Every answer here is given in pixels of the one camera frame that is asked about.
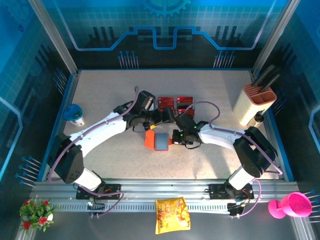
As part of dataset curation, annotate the orange leather card holder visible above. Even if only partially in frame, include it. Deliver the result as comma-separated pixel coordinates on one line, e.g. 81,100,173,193
144,130,174,153

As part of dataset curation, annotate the beige knife block orange top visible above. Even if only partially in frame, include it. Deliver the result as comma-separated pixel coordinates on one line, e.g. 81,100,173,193
231,83,278,126

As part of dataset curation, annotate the white cup with blue lid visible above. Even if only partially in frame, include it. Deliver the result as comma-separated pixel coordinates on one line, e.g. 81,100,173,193
62,103,86,127

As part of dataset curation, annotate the small black-capped white bottle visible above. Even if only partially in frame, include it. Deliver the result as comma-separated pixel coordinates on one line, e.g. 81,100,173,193
251,109,266,127

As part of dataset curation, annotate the yellow snack bag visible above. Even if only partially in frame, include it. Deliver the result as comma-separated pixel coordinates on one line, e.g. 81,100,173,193
154,196,191,235

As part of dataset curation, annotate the pink plastic goblet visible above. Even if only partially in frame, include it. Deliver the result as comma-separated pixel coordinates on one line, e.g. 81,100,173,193
267,191,313,220

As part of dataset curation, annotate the potted plant with red flowers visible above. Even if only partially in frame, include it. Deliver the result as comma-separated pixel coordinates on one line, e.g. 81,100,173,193
19,197,57,235

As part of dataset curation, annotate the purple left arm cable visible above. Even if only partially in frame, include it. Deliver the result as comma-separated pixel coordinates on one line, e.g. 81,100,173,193
47,85,140,218

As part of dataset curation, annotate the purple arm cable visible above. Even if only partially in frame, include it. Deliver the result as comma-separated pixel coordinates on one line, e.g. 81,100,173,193
192,100,283,219
47,85,140,218

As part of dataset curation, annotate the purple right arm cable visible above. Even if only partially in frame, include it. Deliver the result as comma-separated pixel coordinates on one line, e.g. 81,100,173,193
192,100,283,219

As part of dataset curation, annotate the aluminium mounting rail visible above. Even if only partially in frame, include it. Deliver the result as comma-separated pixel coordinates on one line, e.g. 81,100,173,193
29,177,300,213

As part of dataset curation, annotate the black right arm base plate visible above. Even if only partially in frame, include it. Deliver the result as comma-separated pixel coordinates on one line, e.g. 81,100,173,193
208,183,255,201

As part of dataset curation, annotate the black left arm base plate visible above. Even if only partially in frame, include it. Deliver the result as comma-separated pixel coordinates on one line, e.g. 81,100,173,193
75,183,123,201

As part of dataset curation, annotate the grey slotted cable duct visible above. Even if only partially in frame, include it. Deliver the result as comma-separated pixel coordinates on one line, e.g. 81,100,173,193
53,202,232,213

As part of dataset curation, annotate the black knife handle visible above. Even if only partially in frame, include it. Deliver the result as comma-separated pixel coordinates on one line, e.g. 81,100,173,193
259,72,282,91
252,64,276,87

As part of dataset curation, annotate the aluminium frame post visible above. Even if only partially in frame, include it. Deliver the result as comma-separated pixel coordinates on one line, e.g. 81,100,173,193
26,0,80,77
251,0,294,77

